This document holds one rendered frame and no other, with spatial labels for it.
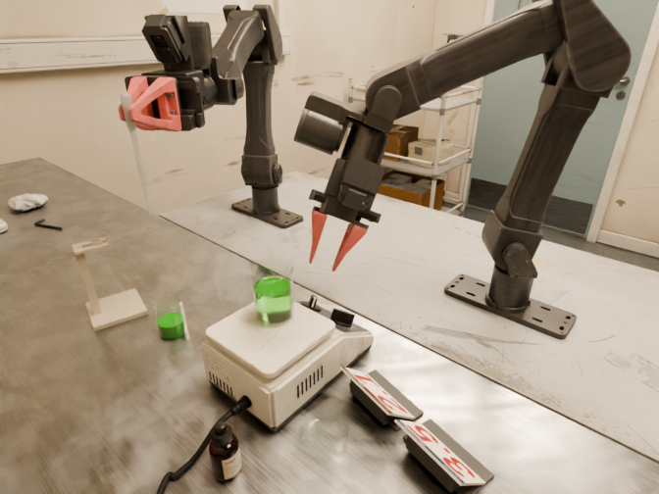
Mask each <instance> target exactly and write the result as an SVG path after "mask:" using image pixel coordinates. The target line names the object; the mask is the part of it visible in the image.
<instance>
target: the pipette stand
mask: <svg viewBox="0 0 659 494"><path fill-rule="evenodd" d="M72 246H73V249H74V252H75V255H76V261H77V264H78V267H79V271H80V274H81V277H82V280H83V284H84V287H85V290H86V293H87V297H88V300H89V302H87V303H85V306H86V309H87V311H88V314H89V317H90V320H91V323H92V326H93V329H94V331H97V330H100V329H103V328H106V327H109V326H112V325H115V324H118V323H121V322H124V321H130V320H133V319H136V318H139V317H142V316H145V315H148V312H147V309H146V307H145V306H144V304H143V302H142V300H141V298H140V296H139V294H138V293H137V291H136V289H135V288H134V289H131V290H128V291H125V292H121V293H118V294H115V295H111V296H108V297H104V298H101V299H98V298H97V295H96V292H95V288H94V285H93V281H92V278H91V275H90V271H89V268H88V265H87V261H86V259H85V255H84V253H88V252H92V251H96V250H100V249H104V248H108V247H109V244H108V242H107V240H106V238H105V237H102V238H96V239H92V240H89V241H85V242H81V243H77V244H73V245H72Z"/></svg>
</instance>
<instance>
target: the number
mask: <svg viewBox="0 0 659 494"><path fill-rule="evenodd" d="M403 423H404V424H405V425H406V426H407V427H408V428H409V429H410V430H412V431H413V432H414V433H415V434H416V435H417V436H418V437H419V438H420V439H421V440H422V441H423V442H424V443H425V444H426V445H427V446H428V447H429V448H430V449H431V450H432V451H433V452H435V453H436V454H437V455H438V456H439V457H440V458H441V459H442V460H443V461H444V462H445V463H446V464H447V465H448V466H449V467H450V468H451V469H452V470H453V471H454V472H455V473H457V474H458V475H459V476H460V477H461V478H462V479H463V480H480V479H479V478H478V477H477V476H476V475H475V474H474V473H473V472H472V471H471V470H469V469H468V468H467V467H466V466H465V465H464V464H463V463H462V462H461V461H460V460H458V459H457V458H456V457H455V456H454V455H453V454H452V453H451V452H450V451H449V450H448V449H447V448H445V447H444V446H443V445H442V444H441V443H440V442H439V441H438V440H437V439H436V438H435V437H434V436H432V435H431V434H430V433H429V432H428V431H427V430H426V429H425V428H424V427H423V426H422V425H421V424H417V423H411V422H406V421H403Z"/></svg>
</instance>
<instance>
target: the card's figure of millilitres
mask: <svg viewBox="0 0 659 494"><path fill-rule="evenodd" d="M348 370H349V371H350V372H351V373H352V374H353V375H354V376H355V377H356V378H357V379H359V380H360V381H361V382H362V383H363V384H364V385H365V386H366V387H367V388H368V389H369V390H370V391H371V392H372V393H373V394H374V395H375V396H376V397H377V398H378V399H379V400H380V401H382V402H383V403H384V404H385V405H386V406H387V407H388V408H389V409H390V410H391V411H392V412H394V413H399V414H404V415H409V416H411V415H410V414H409V413H408V412H407V411H406V410H405V409H403V408H402V407H401V406H400V405H399V404H398V403H397V402H396V401H395V400H394V399H393V398H391V397H390V396H389V395H388V394H387V393H386V392H385V391H384V390H383V389H382V388H381V387H380V386H378V385H377V384H376V383H375V382H374V381H373V380H372V379H371V378H370V377H369V376H368V375H367V374H365V373H363V372H359V371H356V370H351V369H348Z"/></svg>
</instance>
